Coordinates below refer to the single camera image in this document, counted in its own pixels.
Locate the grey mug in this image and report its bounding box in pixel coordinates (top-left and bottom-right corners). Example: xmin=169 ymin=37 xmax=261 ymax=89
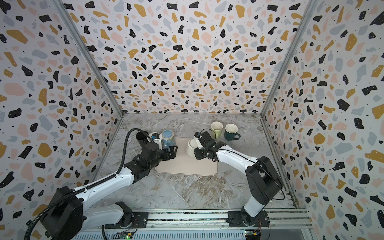
xmin=149 ymin=132 xmax=160 ymax=140

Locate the left circuit board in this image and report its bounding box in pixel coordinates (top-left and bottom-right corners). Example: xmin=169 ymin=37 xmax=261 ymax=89
xmin=113 ymin=232 xmax=134 ymax=240

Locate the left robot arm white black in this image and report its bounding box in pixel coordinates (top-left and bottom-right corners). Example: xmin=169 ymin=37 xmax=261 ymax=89
xmin=41 ymin=142 xmax=178 ymax=240

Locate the white cream mug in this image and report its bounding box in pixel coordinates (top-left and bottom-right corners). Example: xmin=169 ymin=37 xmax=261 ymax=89
xmin=186 ymin=139 xmax=198 ymax=158

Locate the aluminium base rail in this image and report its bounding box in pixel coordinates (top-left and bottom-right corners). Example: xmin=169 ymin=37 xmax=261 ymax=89
xmin=72 ymin=209 xmax=317 ymax=240

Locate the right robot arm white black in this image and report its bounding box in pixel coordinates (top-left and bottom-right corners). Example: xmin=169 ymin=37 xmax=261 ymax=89
xmin=194 ymin=132 xmax=283 ymax=227

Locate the right circuit board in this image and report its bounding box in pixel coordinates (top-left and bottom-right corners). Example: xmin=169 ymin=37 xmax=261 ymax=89
xmin=245 ymin=230 xmax=261 ymax=240

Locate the light green mug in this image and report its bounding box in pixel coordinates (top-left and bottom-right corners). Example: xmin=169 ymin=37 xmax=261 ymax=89
xmin=211 ymin=121 xmax=224 ymax=139

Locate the blue butterfly mug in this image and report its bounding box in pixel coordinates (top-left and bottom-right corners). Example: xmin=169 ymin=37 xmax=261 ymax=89
xmin=162 ymin=130 xmax=176 ymax=149

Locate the black mug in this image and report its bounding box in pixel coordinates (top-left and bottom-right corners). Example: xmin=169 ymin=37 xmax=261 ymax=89
xmin=136 ymin=131 xmax=150 ymax=148

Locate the circuit board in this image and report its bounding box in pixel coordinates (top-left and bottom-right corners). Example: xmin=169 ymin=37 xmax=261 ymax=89
xmin=245 ymin=230 xmax=261 ymax=240
xmin=113 ymin=232 xmax=134 ymax=240

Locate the beige plastic tray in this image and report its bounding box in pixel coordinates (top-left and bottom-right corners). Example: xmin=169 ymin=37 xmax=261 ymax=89
xmin=155 ymin=138 xmax=218 ymax=177

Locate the dark green faceted mug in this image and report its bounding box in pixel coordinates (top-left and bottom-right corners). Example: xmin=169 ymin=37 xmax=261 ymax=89
xmin=225 ymin=124 xmax=241 ymax=141

